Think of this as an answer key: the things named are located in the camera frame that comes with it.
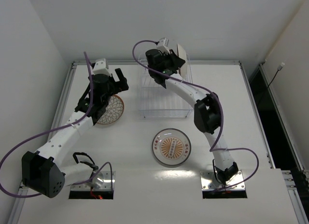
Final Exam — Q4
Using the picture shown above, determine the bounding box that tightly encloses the white wire dish rack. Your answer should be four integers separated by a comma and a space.
138, 68, 193, 120

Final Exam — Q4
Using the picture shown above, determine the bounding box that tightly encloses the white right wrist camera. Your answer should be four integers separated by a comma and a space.
156, 38, 170, 55

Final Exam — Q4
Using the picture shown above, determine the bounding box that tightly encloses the floral brown-rim plate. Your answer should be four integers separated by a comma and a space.
97, 95, 125, 125
176, 43, 189, 80

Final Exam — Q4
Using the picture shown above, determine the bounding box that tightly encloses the black usb wall cable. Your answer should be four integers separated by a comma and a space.
267, 62, 285, 89

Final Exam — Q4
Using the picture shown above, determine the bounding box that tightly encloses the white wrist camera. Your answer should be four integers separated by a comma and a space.
156, 38, 170, 55
93, 58, 111, 77

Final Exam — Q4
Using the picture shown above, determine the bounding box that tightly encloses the orange sunburst plate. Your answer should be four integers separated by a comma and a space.
151, 128, 192, 168

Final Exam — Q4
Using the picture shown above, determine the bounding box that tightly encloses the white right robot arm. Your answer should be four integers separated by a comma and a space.
145, 49, 239, 185

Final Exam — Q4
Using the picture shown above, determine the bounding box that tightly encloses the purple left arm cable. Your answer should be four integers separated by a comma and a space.
0, 51, 113, 198

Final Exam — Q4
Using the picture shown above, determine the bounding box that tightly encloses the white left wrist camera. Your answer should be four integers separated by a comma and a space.
93, 58, 111, 77

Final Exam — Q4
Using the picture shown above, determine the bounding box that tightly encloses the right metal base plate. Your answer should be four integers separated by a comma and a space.
200, 171, 246, 192

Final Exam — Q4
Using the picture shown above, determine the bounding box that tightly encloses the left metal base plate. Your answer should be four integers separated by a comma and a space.
70, 171, 115, 192

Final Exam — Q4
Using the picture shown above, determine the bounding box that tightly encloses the metal base plate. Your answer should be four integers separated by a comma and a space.
200, 171, 246, 192
70, 171, 115, 192

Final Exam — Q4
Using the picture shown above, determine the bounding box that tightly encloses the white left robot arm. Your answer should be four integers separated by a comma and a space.
21, 68, 128, 198

